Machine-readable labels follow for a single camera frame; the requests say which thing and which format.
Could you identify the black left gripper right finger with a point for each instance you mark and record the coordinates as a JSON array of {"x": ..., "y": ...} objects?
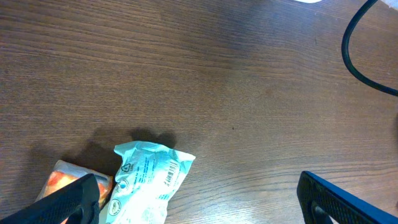
[{"x": 323, "y": 202}]

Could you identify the teal tissue packet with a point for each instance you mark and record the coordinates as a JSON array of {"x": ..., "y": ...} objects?
[{"x": 149, "y": 176}]

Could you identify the white barcode scanner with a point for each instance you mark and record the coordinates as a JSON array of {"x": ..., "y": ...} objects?
[{"x": 308, "y": 1}]

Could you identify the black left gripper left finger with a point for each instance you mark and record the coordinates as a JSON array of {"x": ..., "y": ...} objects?
[{"x": 77, "y": 203}]

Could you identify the small orange white packet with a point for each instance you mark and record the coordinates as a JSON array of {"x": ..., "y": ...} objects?
[{"x": 64, "y": 173}]

